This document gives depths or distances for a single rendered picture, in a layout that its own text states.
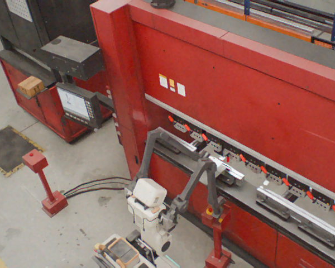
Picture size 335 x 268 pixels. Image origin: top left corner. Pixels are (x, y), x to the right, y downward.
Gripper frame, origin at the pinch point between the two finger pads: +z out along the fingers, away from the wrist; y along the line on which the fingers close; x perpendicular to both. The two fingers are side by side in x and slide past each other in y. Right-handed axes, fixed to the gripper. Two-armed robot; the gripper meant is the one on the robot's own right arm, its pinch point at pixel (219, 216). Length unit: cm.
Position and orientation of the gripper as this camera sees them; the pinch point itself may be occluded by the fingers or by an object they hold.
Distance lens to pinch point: 385.8
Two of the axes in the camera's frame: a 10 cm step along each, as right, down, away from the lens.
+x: -8.1, -3.2, 4.9
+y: 5.3, -7.5, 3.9
